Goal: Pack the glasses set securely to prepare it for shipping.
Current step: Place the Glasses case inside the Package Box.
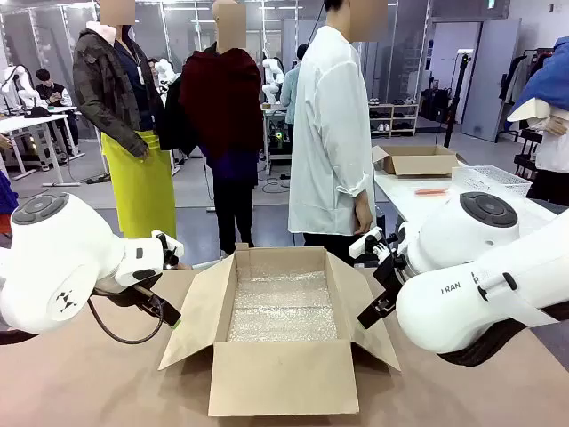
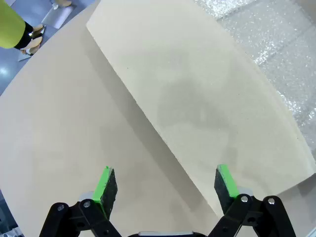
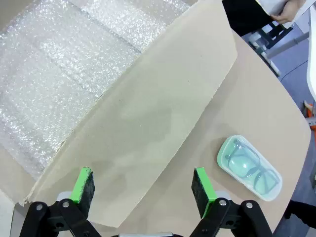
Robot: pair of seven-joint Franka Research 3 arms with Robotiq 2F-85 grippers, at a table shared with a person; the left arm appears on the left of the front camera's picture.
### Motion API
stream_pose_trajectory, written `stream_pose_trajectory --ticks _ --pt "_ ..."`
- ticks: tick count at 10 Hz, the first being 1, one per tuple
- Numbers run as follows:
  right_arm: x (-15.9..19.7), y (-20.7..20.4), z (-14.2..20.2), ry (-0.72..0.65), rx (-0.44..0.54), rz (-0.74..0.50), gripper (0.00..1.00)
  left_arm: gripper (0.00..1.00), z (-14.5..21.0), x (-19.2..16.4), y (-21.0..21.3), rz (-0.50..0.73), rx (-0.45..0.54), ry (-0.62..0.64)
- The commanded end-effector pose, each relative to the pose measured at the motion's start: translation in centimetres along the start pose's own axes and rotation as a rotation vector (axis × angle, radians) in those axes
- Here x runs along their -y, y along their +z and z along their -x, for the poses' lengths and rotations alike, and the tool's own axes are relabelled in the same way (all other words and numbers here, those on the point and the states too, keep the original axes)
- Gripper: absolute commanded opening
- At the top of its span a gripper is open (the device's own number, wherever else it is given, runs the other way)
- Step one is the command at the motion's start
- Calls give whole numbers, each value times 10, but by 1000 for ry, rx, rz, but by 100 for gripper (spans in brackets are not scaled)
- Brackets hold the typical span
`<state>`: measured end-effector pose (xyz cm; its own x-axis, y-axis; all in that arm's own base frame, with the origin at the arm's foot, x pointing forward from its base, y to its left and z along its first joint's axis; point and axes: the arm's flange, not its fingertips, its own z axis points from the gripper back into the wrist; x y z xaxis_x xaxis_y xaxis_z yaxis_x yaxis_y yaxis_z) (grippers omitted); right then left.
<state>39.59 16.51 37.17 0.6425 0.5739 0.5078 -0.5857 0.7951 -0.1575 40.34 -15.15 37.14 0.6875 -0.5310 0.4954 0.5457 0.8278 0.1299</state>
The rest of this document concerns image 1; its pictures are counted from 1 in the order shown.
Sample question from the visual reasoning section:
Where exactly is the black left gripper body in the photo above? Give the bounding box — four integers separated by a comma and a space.
132, 285, 167, 316

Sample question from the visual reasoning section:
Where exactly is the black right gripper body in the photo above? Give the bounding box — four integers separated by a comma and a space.
376, 252, 407, 304

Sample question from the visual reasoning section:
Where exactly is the person's right forearm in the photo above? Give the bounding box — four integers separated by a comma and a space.
341, 175, 373, 209

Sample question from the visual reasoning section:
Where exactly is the person's right hand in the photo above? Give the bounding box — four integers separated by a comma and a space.
354, 195, 374, 235

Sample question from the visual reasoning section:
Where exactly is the white side table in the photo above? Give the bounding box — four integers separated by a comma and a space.
373, 171, 561, 232

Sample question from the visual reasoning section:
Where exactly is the clear bubble wrap sheet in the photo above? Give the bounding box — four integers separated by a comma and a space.
226, 266, 339, 342

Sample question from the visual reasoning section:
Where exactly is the open brown cardboard box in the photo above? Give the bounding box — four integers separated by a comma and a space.
157, 242, 401, 418

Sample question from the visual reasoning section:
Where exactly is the small open cardboard box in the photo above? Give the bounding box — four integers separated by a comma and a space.
372, 144, 468, 178

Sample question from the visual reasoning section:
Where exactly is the white plastic mesh basket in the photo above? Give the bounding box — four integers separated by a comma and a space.
452, 165, 533, 199

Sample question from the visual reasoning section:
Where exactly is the wooden shoe rack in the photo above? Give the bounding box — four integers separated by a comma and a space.
368, 102, 420, 137

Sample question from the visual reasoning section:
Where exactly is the person in white shirt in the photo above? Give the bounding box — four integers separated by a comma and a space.
287, 0, 390, 268

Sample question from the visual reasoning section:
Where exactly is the black tripod stand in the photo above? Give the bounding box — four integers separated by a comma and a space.
443, 52, 472, 149

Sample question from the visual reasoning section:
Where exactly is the blue and red garment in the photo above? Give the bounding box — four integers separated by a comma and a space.
0, 171, 20, 237

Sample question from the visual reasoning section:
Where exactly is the black metal rack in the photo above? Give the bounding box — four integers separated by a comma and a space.
513, 127, 544, 180

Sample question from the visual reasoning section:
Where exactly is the black computer with lights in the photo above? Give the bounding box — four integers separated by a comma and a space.
268, 110, 294, 161

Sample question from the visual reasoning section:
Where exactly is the person in teal top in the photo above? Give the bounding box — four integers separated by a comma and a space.
279, 44, 304, 143

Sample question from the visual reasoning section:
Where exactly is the mannequin in maroon shawl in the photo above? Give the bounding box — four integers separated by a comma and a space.
158, 0, 264, 259

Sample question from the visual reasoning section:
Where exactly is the mannequin with yellow skirt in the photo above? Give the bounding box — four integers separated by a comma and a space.
72, 0, 178, 241

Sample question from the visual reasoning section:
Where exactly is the white office desk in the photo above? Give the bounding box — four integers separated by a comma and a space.
0, 105, 84, 187

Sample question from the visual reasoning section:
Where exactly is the seated person in black jacket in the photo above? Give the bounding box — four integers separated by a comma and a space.
34, 68, 80, 152

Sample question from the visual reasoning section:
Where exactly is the clothing rack with garments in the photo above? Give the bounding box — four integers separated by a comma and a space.
497, 47, 557, 143

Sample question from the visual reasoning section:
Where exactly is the figure in blue top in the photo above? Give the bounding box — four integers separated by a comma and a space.
506, 36, 569, 206

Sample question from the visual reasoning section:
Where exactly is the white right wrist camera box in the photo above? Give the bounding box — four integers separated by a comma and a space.
349, 226, 384, 260

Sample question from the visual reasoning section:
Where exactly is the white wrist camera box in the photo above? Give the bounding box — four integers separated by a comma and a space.
150, 230, 185, 270
349, 226, 384, 260

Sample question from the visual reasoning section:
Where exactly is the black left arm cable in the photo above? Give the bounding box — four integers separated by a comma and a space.
87, 296, 164, 344

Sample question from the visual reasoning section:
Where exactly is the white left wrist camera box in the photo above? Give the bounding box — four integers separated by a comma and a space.
150, 230, 185, 270

